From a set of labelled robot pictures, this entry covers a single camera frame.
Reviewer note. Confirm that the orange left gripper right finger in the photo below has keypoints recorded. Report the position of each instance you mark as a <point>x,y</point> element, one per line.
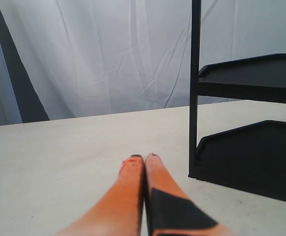
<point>170,212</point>

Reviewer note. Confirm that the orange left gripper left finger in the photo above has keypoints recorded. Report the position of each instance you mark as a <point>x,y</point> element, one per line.
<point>119,211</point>

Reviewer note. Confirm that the black metal shelf rack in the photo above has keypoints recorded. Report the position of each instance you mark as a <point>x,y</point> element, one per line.
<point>250,158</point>

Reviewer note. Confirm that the white fabric backdrop curtain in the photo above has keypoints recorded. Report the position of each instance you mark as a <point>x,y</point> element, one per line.
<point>77,58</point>

